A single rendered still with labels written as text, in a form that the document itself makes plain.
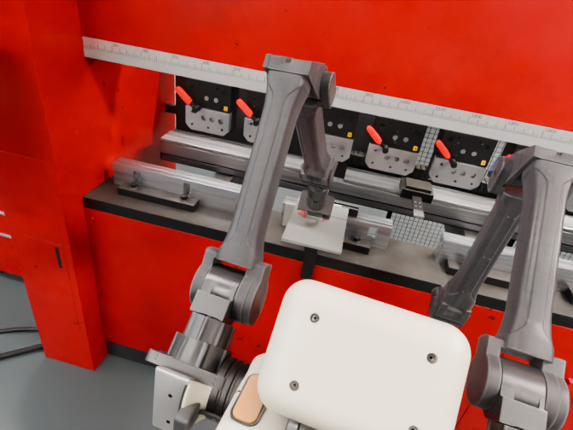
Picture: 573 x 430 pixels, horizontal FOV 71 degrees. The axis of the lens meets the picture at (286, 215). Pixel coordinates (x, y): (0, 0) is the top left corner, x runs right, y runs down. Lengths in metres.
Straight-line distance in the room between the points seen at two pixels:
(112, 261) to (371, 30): 1.25
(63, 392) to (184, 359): 1.55
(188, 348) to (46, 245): 1.19
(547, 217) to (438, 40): 0.64
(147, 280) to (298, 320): 1.30
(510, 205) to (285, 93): 0.47
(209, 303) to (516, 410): 0.42
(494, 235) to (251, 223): 0.50
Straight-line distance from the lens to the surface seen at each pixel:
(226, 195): 1.46
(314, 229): 1.25
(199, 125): 1.38
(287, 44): 1.23
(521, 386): 0.64
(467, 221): 1.73
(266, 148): 0.61
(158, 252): 1.58
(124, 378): 2.09
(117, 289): 1.82
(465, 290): 0.98
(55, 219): 1.60
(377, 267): 1.37
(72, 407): 2.06
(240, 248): 0.61
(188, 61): 1.34
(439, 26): 1.20
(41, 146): 1.47
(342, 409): 0.45
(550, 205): 0.73
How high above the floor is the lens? 1.69
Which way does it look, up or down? 32 degrees down
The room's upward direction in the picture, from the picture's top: 9 degrees clockwise
